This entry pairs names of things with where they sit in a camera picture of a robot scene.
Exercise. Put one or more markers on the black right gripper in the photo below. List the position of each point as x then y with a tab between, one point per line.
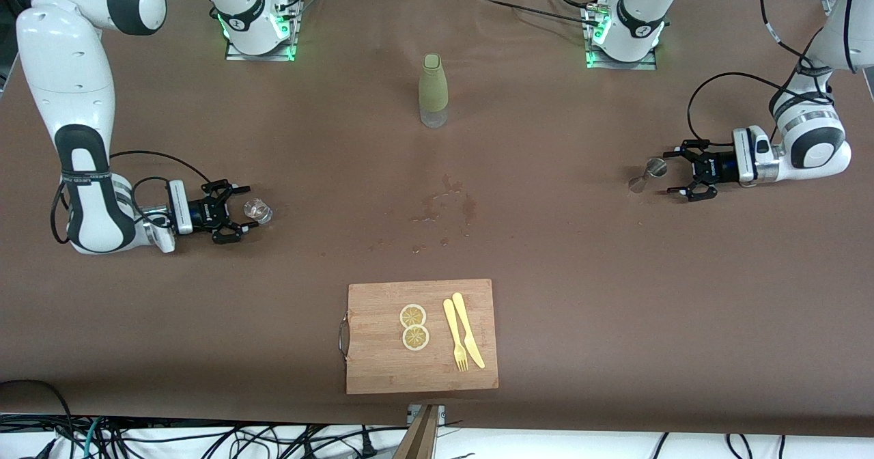
199	214

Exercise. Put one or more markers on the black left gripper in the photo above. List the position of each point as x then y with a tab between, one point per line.
718	167

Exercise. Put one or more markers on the clear glass cup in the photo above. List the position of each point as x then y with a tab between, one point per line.
258	211

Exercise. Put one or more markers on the metal jigger measuring cup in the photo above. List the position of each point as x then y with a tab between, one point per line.
655	168

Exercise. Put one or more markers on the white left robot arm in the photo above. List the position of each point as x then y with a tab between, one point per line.
812	145

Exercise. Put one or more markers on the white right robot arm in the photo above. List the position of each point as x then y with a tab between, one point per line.
68	70

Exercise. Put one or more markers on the brown table cover sheet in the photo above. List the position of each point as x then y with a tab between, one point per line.
205	309

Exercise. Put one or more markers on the lemon slice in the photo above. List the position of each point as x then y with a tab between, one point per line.
412	315
415	338

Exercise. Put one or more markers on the wooden cutting board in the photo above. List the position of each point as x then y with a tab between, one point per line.
382	370

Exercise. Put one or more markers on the green sleeved glass bottle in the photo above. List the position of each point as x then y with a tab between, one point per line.
433	90

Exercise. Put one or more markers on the yellow plastic fork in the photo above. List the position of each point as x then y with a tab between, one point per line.
450	322

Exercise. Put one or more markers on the yellow plastic knife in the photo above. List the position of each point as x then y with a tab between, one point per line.
464	322

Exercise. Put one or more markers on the wooden beam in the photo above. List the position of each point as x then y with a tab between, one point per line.
420	442

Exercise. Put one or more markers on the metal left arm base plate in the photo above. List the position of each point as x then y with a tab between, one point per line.
621	65

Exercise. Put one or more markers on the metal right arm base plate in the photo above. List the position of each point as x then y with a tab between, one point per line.
263	57

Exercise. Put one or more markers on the metal table bracket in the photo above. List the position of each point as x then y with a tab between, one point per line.
412	412

